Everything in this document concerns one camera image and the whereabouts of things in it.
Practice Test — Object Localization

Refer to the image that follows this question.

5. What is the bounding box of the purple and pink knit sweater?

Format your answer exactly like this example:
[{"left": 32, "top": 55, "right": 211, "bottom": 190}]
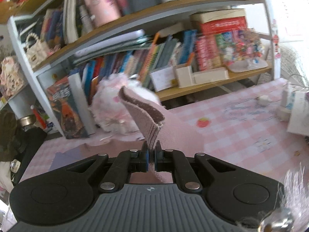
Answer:
[{"left": 50, "top": 86, "right": 204, "bottom": 187}]

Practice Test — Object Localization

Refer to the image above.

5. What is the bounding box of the white pink plush bunny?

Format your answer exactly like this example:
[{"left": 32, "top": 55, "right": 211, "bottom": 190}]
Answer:
[{"left": 90, "top": 73, "right": 160, "bottom": 135}]

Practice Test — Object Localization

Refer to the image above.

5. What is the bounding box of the pink checkered cartoon table mat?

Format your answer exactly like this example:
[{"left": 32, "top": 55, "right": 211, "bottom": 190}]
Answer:
[{"left": 20, "top": 77, "right": 309, "bottom": 189}]

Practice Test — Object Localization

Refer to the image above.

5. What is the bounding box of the white small storage box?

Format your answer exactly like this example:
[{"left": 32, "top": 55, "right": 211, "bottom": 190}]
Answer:
[{"left": 174, "top": 64, "right": 195, "bottom": 88}]

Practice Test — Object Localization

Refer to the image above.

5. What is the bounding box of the Harry Potter book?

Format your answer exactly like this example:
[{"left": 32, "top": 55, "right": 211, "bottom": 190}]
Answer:
[{"left": 47, "top": 76, "right": 88, "bottom": 139}]

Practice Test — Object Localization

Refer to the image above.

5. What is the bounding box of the red tassel ornament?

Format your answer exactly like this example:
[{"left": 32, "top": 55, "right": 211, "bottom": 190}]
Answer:
[{"left": 30, "top": 105, "right": 47, "bottom": 129}]

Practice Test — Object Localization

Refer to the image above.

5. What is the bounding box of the metal bowl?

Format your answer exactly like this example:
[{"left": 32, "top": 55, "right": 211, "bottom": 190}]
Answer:
[{"left": 18, "top": 114, "right": 36, "bottom": 127}]

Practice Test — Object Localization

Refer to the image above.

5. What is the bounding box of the white smart watch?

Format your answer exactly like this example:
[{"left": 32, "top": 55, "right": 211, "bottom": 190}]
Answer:
[{"left": 10, "top": 159, "right": 21, "bottom": 173}]

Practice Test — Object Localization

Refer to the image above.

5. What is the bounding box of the olive brown jacket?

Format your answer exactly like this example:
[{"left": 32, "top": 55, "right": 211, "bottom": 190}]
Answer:
[{"left": 0, "top": 110, "right": 26, "bottom": 162}]

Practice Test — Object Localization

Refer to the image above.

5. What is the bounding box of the white wooden bookshelf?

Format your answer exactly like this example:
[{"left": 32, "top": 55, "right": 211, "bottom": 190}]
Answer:
[{"left": 0, "top": 0, "right": 282, "bottom": 138}]

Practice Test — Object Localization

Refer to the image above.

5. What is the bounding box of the red box on shelf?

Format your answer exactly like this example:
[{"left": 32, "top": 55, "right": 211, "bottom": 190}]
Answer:
[{"left": 190, "top": 9, "right": 248, "bottom": 36}]

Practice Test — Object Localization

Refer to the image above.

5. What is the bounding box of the pink cylindrical container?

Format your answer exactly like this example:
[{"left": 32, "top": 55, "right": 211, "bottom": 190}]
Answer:
[{"left": 84, "top": 0, "right": 121, "bottom": 28}]

